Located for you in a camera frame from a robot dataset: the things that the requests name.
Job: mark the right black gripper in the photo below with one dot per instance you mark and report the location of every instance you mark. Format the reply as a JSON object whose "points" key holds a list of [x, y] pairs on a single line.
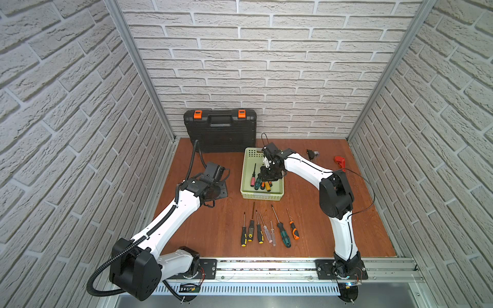
{"points": [[265, 176]]}

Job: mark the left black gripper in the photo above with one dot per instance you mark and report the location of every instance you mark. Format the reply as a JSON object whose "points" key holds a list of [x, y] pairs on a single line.
{"points": [[215, 191]]}

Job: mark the pink handle screwdriver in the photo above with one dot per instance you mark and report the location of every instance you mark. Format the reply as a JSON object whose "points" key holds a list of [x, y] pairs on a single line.
{"points": [[252, 181]]}

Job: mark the orange black curved screwdriver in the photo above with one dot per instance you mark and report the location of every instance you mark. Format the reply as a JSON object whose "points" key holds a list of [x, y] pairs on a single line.
{"points": [[294, 230]]}

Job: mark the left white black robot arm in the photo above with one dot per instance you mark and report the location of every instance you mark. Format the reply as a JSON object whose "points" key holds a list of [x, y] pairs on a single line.
{"points": [[139, 265]]}

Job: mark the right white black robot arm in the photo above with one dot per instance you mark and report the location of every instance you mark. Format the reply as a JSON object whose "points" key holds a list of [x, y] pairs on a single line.
{"points": [[335, 200]]}

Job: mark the light green plastic bin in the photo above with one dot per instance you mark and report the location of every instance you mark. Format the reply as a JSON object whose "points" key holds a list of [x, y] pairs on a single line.
{"points": [[253, 159]]}

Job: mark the black yellow dotted screwdriver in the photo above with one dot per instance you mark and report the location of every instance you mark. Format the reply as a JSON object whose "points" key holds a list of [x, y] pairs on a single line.
{"points": [[250, 232]]}

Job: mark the yellow black short screwdriver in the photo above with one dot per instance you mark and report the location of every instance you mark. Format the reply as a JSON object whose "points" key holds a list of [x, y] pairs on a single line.
{"points": [[260, 235]]}

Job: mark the green black large screwdriver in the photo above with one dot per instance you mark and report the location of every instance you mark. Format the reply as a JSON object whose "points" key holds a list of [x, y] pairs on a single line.
{"points": [[284, 235]]}

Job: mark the small black metal clamp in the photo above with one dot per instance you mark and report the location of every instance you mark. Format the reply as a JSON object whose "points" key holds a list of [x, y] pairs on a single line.
{"points": [[312, 154]]}

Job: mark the black plastic tool case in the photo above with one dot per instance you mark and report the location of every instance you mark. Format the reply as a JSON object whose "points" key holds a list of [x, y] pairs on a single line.
{"points": [[221, 131]]}

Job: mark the red pipe wrench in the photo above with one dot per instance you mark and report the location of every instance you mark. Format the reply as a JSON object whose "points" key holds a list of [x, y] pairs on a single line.
{"points": [[341, 162]]}

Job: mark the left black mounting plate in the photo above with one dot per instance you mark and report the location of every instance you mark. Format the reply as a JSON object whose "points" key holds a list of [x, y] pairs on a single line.
{"points": [[206, 268]]}

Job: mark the black mounting plate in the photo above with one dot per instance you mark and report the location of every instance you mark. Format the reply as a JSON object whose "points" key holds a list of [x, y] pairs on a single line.
{"points": [[331, 269], [206, 268]]}

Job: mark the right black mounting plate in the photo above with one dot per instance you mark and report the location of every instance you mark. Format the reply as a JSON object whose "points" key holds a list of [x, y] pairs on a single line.
{"points": [[331, 269]]}

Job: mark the clear handle screwdriver large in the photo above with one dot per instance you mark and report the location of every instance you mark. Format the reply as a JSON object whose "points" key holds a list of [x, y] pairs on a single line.
{"points": [[266, 231]]}

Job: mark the clear handle screwdriver small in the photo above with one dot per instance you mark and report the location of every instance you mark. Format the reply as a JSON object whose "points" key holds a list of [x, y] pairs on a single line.
{"points": [[272, 233]]}

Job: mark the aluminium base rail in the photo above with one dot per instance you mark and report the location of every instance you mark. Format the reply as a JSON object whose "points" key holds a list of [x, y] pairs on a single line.
{"points": [[292, 270]]}

